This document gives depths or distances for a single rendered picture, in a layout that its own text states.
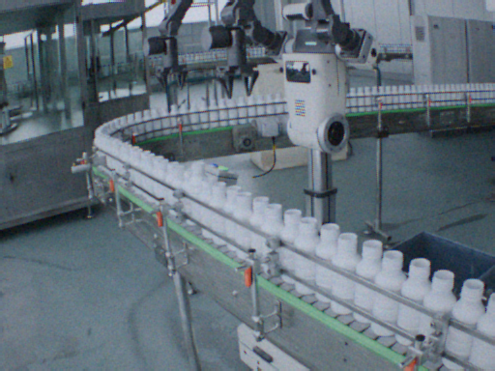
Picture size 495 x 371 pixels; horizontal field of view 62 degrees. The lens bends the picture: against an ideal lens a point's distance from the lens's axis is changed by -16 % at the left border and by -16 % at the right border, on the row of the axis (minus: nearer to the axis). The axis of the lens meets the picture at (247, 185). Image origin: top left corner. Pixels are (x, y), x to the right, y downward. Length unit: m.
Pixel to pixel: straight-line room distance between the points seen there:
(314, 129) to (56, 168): 3.05
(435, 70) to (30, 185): 5.63
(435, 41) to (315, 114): 5.48
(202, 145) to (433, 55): 4.84
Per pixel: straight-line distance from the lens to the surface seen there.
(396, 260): 0.83
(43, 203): 4.48
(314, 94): 1.76
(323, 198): 1.92
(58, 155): 4.41
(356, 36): 1.66
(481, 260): 1.39
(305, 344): 1.07
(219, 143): 2.93
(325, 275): 0.97
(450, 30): 7.35
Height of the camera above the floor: 1.54
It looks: 18 degrees down
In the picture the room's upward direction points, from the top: 4 degrees counter-clockwise
